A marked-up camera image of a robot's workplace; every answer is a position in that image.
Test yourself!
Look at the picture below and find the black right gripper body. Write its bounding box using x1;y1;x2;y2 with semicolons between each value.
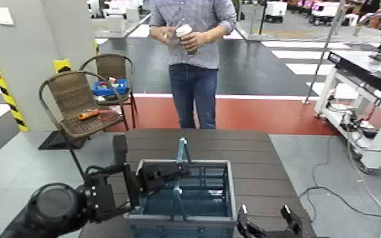
243;226;316;238

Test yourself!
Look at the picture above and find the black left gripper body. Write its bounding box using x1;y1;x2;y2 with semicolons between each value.
122;163;161;209

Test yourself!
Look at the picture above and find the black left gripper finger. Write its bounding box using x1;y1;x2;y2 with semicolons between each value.
157;165;192;180
153;178;180;195

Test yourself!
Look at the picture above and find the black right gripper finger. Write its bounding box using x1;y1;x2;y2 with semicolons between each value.
279;204;304;235
236;204;256;238

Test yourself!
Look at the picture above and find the teal crate with grey rim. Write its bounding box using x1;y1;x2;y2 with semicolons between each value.
123;137;239;238

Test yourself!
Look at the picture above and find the white paper cup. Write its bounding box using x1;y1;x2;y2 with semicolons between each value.
175;23;200;56

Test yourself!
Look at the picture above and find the bystander left hand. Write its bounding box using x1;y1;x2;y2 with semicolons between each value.
178;31;212;54

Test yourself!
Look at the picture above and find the bystander right hand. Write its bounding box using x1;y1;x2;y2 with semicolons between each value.
154;26;178;46

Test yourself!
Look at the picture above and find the orange hand tool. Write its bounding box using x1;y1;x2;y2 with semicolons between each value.
78;110;100;121

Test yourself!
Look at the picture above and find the man in checked shirt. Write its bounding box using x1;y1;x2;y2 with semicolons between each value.
148;0;238;130

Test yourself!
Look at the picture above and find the blue plastic bin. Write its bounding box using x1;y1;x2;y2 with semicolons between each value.
92;77;130;98

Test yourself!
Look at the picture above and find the large brown wicker chair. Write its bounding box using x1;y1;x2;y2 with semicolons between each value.
39;70;125;179

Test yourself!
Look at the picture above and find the small brown wicker chair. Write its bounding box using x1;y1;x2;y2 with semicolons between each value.
79;53;138;131

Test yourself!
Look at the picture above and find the short yellow black hazard stripe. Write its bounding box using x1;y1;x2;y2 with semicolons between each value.
53;58;73;74

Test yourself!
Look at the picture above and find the white equipment cart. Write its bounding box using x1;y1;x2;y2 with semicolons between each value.
314;49;381;174

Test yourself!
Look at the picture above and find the white grey counter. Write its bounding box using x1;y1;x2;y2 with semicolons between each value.
94;12;152;40

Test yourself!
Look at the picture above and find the long yellow black hazard stripe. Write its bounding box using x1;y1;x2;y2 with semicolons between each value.
0;59;30;132

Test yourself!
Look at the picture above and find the slanted metal pole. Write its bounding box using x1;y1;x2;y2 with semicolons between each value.
302;0;346;105

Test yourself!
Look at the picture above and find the white boxy mobile robot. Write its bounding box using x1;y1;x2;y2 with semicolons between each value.
310;1;340;26
265;0;289;24

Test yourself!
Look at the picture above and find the black floor cable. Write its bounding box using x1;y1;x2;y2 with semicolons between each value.
297;135;381;221

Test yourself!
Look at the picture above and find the grey floor cable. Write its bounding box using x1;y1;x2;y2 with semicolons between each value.
344;137;381;222

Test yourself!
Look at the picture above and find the white wall plate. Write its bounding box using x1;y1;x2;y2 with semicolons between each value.
0;6;15;27

